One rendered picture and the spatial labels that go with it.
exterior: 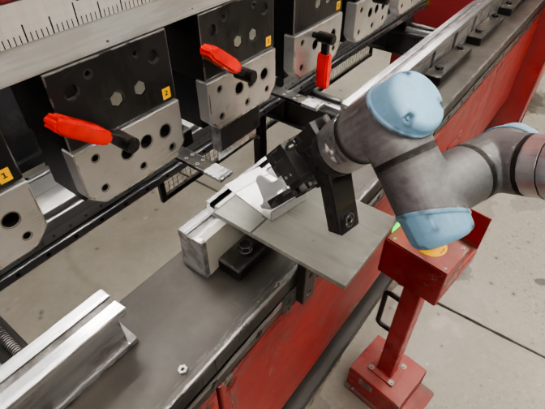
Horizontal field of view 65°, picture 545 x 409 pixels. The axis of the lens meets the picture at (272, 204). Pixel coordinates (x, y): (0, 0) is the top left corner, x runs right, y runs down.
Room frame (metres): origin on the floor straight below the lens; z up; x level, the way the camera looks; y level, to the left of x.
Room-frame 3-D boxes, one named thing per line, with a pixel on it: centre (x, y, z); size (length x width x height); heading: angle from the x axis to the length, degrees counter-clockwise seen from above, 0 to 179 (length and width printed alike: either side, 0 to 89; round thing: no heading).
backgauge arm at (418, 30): (1.93, -0.45, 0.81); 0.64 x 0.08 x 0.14; 53
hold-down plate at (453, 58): (1.39, -0.59, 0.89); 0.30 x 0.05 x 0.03; 143
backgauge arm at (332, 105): (1.34, 0.00, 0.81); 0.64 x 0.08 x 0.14; 53
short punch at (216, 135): (0.63, 0.06, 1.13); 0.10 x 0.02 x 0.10; 143
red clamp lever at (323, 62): (0.71, -0.08, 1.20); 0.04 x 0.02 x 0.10; 53
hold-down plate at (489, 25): (1.71, -0.84, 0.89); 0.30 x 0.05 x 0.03; 143
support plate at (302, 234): (0.54, -0.06, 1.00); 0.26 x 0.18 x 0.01; 53
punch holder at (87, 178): (0.45, 0.20, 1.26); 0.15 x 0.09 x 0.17; 143
